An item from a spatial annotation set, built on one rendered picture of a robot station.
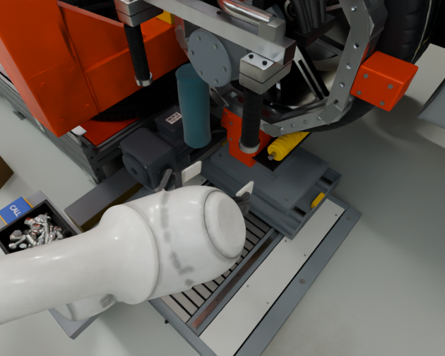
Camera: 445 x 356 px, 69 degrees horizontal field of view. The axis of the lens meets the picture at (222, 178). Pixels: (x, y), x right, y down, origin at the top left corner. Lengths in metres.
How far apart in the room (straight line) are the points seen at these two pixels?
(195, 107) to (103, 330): 0.86
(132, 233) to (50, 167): 1.53
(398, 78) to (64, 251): 0.62
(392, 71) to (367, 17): 0.12
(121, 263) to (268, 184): 1.02
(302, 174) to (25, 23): 1.02
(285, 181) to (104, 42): 0.80
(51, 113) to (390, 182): 1.46
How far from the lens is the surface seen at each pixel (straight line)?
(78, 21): 1.05
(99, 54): 1.12
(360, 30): 0.69
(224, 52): 0.70
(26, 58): 1.00
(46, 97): 1.06
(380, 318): 1.41
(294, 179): 1.32
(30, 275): 0.31
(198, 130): 0.99
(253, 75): 0.56
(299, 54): 0.91
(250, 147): 0.66
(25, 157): 1.94
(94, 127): 1.53
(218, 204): 0.32
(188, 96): 0.91
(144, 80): 0.85
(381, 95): 0.73
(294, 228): 1.29
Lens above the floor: 1.25
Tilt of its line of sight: 52 degrees down
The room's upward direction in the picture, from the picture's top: straight up
